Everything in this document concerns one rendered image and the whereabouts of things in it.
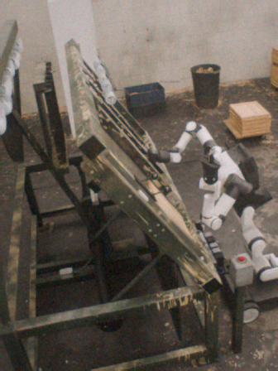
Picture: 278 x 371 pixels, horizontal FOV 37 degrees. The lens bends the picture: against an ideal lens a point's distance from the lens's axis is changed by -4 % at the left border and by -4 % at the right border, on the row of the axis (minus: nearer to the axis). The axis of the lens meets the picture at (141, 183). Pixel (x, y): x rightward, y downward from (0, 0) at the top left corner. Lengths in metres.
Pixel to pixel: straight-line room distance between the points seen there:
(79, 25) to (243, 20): 3.30
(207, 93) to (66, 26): 2.51
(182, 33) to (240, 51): 1.19
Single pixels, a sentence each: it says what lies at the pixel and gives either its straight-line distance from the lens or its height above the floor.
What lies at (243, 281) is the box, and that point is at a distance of 2.75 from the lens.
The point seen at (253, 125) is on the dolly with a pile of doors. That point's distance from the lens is 5.94.
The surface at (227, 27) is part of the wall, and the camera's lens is 8.09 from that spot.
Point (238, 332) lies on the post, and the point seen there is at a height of 0.25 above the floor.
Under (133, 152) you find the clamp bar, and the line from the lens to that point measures 2.94.
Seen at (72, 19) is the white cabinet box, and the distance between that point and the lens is 6.13.
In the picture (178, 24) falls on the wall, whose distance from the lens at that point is 7.80.
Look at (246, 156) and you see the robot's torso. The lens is 2.80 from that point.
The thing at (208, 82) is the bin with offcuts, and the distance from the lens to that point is 6.98.
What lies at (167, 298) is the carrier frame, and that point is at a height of 0.79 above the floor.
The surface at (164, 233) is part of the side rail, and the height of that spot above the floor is 1.32.
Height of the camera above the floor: 2.76
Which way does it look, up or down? 32 degrees down
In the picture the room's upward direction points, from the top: 7 degrees counter-clockwise
